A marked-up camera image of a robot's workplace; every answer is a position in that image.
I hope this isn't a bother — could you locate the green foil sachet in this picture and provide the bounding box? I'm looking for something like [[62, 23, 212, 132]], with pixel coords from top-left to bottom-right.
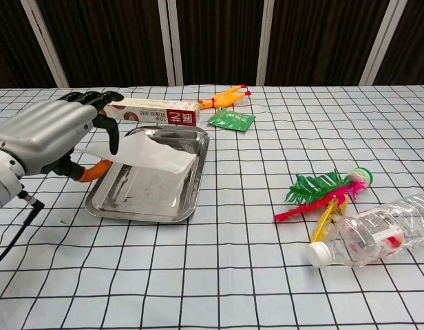
[[206, 107, 257, 133]]

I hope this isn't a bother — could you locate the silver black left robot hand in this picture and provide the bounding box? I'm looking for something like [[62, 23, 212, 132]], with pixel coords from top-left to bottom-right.
[[0, 90, 125, 183]]

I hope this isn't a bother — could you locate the clear plastic water bottle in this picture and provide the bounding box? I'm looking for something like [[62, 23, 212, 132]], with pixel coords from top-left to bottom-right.
[[305, 193, 424, 269]]

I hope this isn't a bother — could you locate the yellow rubber chicken toy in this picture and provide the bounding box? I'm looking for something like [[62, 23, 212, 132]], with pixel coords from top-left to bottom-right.
[[198, 83, 252, 111]]

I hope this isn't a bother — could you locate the dark folding screen with white frames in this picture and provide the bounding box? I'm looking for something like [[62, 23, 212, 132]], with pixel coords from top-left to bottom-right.
[[0, 0, 424, 89]]

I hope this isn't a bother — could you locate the white checked tablecloth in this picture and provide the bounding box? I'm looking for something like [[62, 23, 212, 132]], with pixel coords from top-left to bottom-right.
[[0, 84, 424, 330]]

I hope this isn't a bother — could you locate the white translucent baking paper sheet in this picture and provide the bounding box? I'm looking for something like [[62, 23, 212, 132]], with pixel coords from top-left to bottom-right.
[[74, 132, 197, 175]]

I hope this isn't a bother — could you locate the colourful feather shuttlecock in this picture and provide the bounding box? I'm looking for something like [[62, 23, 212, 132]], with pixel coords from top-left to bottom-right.
[[273, 166, 376, 242]]

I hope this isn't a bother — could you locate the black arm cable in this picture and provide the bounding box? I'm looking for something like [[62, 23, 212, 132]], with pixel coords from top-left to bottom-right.
[[0, 190, 46, 270]]

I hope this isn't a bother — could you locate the long baking paper box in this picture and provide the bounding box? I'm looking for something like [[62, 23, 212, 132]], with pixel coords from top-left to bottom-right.
[[100, 97, 201, 127]]

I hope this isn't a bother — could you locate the stainless steel tray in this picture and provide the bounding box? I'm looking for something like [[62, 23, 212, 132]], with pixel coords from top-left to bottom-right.
[[85, 125, 211, 225]]

